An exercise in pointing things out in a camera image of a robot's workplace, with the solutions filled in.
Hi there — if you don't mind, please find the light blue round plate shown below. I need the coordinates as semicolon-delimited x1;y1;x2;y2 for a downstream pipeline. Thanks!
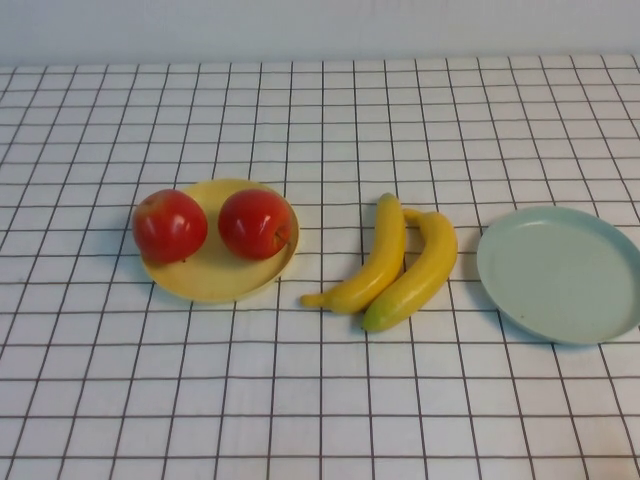
475;205;640;346

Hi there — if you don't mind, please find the white grid tablecloth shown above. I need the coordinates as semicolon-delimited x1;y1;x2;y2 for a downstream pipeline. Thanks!
0;52;640;480

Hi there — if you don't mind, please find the yellow round plate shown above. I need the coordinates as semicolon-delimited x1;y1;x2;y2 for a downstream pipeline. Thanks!
141;178;301;306

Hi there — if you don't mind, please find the yellow banana with green tip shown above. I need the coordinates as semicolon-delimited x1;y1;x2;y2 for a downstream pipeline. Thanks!
362;208;459;334

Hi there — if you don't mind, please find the red apple with yellow patch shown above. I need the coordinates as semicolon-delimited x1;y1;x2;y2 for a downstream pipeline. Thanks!
132;188;209;265

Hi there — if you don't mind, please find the yellow plastic banana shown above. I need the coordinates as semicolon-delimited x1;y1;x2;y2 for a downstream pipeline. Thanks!
299;192;406;316

